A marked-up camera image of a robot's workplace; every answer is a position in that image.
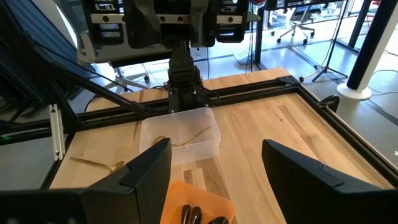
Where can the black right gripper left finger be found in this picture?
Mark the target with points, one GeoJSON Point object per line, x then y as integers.
{"type": "Point", "coordinates": [124, 202]}

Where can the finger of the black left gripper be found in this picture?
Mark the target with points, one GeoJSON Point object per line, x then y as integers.
{"type": "Point", "coordinates": [143, 21]}
{"type": "Point", "coordinates": [203, 21]}

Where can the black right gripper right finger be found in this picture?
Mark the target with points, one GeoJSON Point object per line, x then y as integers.
{"type": "Point", "coordinates": [311, 199]}

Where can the gold spoon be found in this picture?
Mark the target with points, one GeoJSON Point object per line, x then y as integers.
{"type": "Point", "coordinates": [199, 133]}
{"type": "Point", "coordinates": [117, 166]}

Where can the orange plastic bin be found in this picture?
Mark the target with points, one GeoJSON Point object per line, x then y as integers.
{"type": "Point", "coordinates": [186, 196]}

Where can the black spoon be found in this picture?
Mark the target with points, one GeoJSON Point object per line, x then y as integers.
{"type": "Point", "coordinates": [186, 215]}
{"type": "Point", "coordinates": [219, 221]}
{"type": "Point", "coordinates": [196, 216]}

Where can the clear plastic bin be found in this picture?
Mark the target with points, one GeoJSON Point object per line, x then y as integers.
{"type": "Point", "coordinates": [186, 119]}

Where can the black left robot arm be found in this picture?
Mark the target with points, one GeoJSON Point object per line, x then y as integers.
{"type": "Point", "coordinates": [183, 77]}

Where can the grey office chair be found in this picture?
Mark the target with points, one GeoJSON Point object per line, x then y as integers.
{"type": "Point", "coordinates": [124, 54]}
{"type": "Point", "coordinates": [303, 15]}

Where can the white round stand base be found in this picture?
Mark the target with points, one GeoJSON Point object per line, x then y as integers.
{"type": "Point", "coordinates": [354, 91]}

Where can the black tripod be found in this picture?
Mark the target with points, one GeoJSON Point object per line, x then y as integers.
{"type": "Point", "coordinates": [325, 69]}

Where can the black vertical post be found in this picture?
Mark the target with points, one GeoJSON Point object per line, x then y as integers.
{"type": "Point", "coordinates": [259, 37]}

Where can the black table frame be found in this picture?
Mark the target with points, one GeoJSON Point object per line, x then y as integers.
{"type": "Point", "coordinates": [248, 90]}

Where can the white edge bracket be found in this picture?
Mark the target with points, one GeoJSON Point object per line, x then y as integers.
{"type": "Point", "coordinates": [57, 130]}

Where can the black frame clamp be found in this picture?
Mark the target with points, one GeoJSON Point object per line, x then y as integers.
{"type": "Point", "coordinates": [329, 100]}

